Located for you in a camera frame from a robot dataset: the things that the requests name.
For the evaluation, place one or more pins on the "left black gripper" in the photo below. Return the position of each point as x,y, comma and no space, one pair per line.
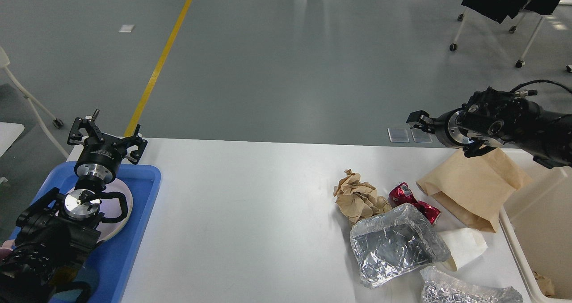
102,154

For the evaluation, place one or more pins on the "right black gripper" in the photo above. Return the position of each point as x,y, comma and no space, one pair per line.
445,128

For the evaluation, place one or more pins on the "pink plate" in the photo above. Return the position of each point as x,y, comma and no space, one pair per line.
116,227

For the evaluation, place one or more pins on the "teal mug yellow inside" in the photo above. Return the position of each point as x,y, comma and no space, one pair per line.
86,274

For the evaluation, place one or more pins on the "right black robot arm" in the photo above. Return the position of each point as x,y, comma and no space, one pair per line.
491,119

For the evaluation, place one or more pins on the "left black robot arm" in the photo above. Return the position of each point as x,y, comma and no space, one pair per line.
58,232

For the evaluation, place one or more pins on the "crushed red can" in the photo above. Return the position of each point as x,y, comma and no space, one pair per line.
402,194

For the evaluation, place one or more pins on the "brown paper bag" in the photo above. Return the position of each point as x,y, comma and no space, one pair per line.
474,190

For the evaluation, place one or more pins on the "white side table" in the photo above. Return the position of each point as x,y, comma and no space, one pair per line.
9,133

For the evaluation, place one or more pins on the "crumpled brown paper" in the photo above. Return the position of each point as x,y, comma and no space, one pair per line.
358,200

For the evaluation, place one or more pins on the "white clothes rack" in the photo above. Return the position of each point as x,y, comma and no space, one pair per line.
529,46

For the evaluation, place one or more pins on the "aluminium foil container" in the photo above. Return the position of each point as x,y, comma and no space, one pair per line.
394,243

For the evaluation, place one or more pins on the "blue plastic tray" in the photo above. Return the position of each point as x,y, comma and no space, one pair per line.
115,258

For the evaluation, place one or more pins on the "white paper cup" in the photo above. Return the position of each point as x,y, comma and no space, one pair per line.
465,245

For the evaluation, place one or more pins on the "pink HOME mug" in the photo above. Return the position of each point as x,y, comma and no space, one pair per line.
6,248

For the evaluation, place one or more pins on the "white plastic bin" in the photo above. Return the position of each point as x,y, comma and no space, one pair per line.
537,223

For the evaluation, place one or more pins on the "crumpled foil piece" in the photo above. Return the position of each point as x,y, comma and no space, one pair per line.
439,287

